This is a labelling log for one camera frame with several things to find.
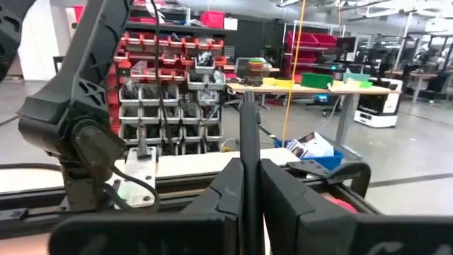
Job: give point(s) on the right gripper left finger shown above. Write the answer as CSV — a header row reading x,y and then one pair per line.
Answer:
x,y
159,233

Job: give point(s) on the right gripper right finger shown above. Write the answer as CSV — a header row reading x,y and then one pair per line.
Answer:
x,y
336,233

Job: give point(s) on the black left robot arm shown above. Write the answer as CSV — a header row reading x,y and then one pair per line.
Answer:
x,y
88,71

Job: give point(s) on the white mounting plate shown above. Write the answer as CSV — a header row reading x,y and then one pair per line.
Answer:
x,y
139,177

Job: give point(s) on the blue plastic bin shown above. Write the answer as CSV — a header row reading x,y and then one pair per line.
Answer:
x,y
329,161

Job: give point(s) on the white plastic bag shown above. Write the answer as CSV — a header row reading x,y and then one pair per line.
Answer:
x,y
320,143

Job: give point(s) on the printed cardboard box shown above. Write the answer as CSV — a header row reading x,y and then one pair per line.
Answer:
x,y
299,148

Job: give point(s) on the white black mobile cart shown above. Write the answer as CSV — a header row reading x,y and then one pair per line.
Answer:
x,y
378,106

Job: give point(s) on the red grey parts bin rack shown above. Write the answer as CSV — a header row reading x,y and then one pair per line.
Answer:
x,y
166,88

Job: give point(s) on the wooden workbench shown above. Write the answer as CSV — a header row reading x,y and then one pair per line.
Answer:
x,y
311,90

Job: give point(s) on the green plastic bin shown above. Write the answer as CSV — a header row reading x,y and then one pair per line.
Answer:
x,y
316,80

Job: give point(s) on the stacked coloured trays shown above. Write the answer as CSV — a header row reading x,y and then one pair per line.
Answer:
x,y
255,67

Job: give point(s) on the red storage shelf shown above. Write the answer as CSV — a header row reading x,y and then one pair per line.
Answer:
x,y
308,46

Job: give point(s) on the red plastic bin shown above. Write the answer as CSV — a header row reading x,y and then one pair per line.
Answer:
x,y
212,19

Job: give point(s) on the black aluminium table frame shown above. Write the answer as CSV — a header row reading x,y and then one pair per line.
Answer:
x,y
35,203

